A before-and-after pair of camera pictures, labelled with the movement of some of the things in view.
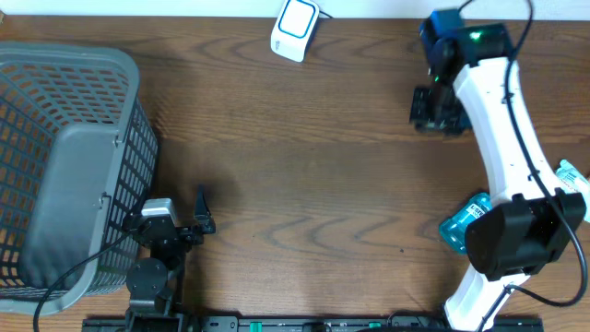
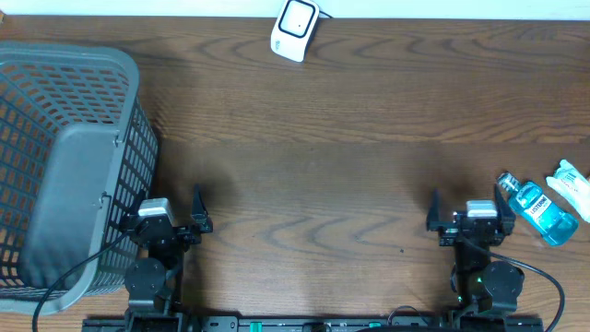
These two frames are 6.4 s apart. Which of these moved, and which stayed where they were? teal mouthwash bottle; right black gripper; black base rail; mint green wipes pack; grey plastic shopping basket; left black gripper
Moved: teal mouthwash bottle; right black gripper
Stayed: mint green wipes pack; grey plastic shopping basket; left black gripper; black base rail
